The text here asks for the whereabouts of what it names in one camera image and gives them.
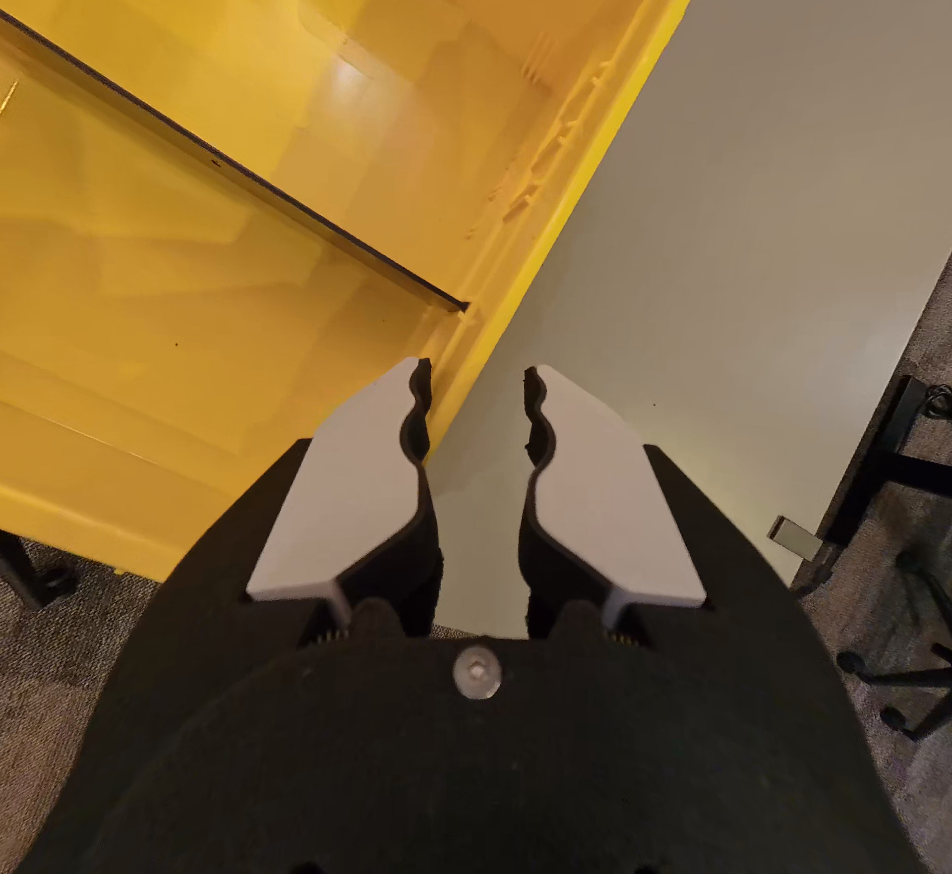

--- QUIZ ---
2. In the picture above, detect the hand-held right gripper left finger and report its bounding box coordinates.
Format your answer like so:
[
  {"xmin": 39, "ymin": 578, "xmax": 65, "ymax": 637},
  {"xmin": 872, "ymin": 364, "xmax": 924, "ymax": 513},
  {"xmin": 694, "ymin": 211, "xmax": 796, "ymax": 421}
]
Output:
[{"xmin": 244, "ymin": 355, "xmax": 445, "ymax": 639}]

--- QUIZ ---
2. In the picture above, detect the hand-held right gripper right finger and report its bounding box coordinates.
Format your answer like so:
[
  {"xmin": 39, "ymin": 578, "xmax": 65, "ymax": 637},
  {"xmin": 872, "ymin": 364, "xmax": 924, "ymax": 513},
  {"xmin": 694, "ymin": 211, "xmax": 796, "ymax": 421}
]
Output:
[{"xmin": 518, "ymin": 363, "xmax": 708, "ymax": 641}]

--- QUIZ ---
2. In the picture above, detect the yellow plastic bin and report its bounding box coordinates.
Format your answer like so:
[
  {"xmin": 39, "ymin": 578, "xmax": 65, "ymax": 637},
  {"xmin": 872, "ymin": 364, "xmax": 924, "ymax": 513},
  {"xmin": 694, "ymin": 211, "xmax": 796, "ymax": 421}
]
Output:
[{"xmin": 0, "ymin": 0, "xmax": 728, "ymax": 583}]

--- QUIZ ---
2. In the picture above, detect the metal table clamp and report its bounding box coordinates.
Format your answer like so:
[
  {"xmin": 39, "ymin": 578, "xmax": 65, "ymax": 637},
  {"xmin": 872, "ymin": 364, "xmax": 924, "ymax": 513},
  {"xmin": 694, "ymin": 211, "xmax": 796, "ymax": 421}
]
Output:
[{"xmin": 768, "ymin": 516, "xmax": 824, "ymax": 560}]

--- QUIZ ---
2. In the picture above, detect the black furniture leg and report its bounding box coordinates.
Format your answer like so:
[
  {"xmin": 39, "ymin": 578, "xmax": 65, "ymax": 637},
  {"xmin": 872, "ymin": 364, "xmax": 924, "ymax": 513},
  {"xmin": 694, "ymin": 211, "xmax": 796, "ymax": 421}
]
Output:
[{"xmin": 0, "ymin": 528, "xmax": 77, "ymax": 612}]

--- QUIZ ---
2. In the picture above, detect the black chair base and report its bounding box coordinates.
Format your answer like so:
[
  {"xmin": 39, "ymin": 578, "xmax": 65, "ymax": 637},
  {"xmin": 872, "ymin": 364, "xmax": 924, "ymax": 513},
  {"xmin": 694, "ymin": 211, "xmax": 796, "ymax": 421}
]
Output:
[{"xmin": 835, "ymin": 550, "xmax": 952, "ymax": 743}]

